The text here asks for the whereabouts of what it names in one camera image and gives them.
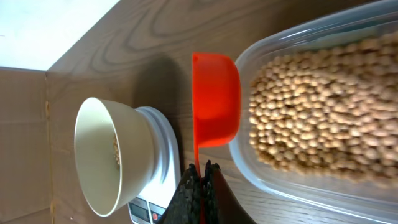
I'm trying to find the white bowl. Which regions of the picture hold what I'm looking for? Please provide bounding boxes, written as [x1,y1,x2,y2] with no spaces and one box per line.
[74,97,155,217]

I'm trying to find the white digital kitchen scale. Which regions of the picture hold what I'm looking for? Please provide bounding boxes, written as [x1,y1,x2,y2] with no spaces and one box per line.
[127,106,181,224]

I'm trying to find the soybeans pile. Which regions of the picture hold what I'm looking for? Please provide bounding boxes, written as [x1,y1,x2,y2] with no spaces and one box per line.
[248,32,397,187]

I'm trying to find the cardboard box edge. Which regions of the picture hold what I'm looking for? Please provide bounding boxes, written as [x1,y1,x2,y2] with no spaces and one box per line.
[1,68,51,223]

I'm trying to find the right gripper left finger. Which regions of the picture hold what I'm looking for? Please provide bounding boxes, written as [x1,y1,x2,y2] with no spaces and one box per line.
[158,164,201,224]

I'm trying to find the soybeans in bowl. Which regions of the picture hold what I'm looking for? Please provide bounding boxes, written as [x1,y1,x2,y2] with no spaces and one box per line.
[113,136,121,167]

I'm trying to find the red plastic measuring scoop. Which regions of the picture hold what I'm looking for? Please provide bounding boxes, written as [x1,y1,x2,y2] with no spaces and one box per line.
[192,52,241,223]

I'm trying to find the clear plastic container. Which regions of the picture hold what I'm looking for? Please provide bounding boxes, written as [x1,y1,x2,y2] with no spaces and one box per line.
[229,0,397,223]

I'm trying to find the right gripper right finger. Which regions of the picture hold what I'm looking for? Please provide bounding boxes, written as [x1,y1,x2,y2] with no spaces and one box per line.
[203,160,256,224]

